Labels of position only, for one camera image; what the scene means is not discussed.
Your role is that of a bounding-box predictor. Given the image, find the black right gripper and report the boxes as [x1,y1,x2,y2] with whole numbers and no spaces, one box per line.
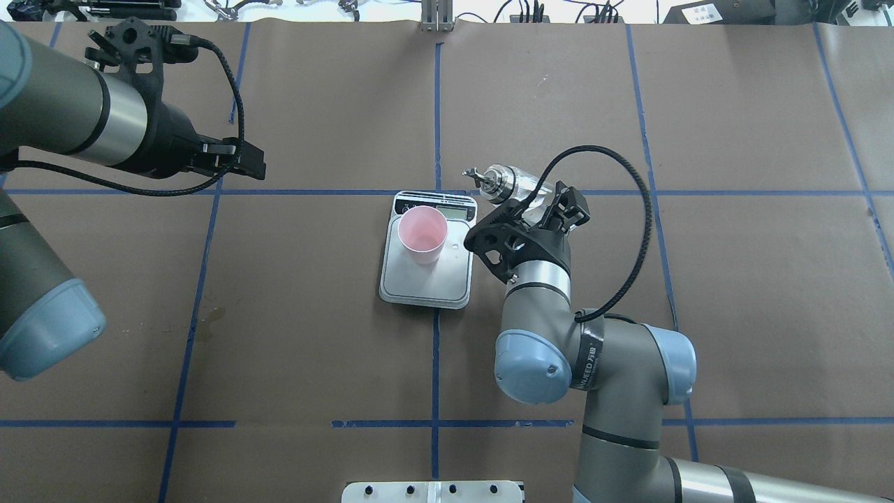
[497,184,591,277]

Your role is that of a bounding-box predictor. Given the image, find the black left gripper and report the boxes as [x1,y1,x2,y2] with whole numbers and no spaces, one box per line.
[137,102,266,181]

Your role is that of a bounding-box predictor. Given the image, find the clear glass sauce dispenser bottle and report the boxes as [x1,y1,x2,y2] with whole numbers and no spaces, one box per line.
[461,163,555,214]

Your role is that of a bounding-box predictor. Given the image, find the pink plastic cup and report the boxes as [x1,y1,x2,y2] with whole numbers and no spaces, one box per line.
[398,205,449,265]

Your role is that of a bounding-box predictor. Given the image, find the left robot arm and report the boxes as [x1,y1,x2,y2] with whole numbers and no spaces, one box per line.
[1,17,266,381]

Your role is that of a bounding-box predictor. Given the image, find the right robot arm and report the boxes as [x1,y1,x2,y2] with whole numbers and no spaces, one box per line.
[478,187,880,502]

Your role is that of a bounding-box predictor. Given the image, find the silver digital kitchen scale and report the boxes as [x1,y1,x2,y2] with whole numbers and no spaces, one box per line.
[378,191,478,309]

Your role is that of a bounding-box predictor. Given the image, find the black folded tripod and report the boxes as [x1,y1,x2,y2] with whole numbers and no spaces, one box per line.
[38,1,182,22]

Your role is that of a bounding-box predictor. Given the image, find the brown paper table mat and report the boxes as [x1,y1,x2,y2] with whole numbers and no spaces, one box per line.
[2,20,893,502]

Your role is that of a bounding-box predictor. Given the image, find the black power box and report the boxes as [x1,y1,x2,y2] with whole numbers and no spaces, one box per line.
[661,1,777,25]

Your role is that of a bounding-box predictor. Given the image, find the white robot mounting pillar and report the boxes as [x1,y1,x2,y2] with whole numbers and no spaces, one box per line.
[341,480,526,502]

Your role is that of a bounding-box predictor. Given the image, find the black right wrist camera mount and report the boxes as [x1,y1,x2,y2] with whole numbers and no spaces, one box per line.
[463,205,529,284]

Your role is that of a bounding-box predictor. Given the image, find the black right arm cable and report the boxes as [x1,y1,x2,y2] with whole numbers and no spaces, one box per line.
[531,145,680,332]

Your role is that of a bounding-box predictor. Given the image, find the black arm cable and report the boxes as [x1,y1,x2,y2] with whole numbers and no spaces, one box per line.
[14,39,247,198]
[531,145,680,332]

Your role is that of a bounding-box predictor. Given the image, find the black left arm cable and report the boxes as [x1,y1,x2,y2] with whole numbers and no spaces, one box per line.
[14,39,247,198]

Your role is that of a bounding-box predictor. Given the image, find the aluminium frame post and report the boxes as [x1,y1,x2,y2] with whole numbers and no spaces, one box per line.
[419,0,455,33]

